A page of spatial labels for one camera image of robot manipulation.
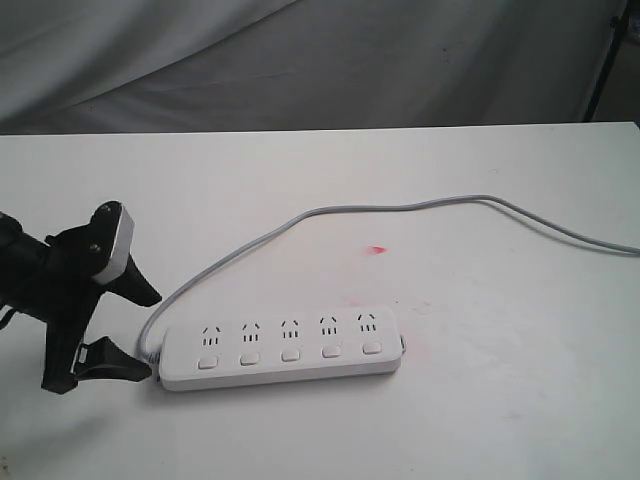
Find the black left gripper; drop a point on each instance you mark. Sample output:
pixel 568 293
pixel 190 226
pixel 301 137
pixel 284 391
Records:
pixel 76 256

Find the white five-outlet power strip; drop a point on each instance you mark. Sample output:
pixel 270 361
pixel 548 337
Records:
pixel 270 349

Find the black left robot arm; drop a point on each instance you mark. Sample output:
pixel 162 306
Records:
pixel 23 268

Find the grey backdrop cloth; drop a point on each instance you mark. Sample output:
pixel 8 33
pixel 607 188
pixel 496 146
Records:
pixel 190 66

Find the black tripod stand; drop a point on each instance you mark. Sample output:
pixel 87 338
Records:
pixel 618 24

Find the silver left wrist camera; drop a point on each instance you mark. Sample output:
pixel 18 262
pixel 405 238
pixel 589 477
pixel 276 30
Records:
pixel 119 251

